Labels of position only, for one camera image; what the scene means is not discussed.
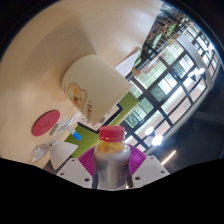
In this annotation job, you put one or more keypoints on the white bowl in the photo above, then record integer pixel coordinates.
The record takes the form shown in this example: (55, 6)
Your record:
(63, 153)

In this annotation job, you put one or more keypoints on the wooden chairs with green seats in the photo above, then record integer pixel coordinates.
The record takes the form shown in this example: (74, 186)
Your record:
(166, 30)

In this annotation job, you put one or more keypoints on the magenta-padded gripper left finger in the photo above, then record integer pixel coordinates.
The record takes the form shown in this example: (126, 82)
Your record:
(75, 173)

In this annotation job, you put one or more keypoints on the flat round red coaster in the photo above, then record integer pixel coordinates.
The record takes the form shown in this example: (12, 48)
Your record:
(46, 122)

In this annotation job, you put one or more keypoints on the black-framed tablet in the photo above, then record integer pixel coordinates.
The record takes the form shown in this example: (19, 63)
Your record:
(111, 115)

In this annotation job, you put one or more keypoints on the cream cartoon-print mug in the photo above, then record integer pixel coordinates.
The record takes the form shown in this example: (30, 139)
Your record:
(96, 86)

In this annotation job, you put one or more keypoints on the red-capped clear drink bottle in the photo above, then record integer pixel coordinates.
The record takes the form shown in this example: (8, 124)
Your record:
(111, 163)

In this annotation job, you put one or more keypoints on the curved linear ceiling light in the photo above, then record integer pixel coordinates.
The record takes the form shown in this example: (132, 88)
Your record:
(168, 157)

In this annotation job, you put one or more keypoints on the white paper sheet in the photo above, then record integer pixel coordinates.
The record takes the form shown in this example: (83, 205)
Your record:
(128, 63)

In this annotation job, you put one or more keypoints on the small blue-capped bottle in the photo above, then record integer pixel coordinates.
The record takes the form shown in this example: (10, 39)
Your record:
(76, 135)

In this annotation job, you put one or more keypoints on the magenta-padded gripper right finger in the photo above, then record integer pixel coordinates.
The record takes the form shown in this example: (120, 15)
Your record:
(150, 170)

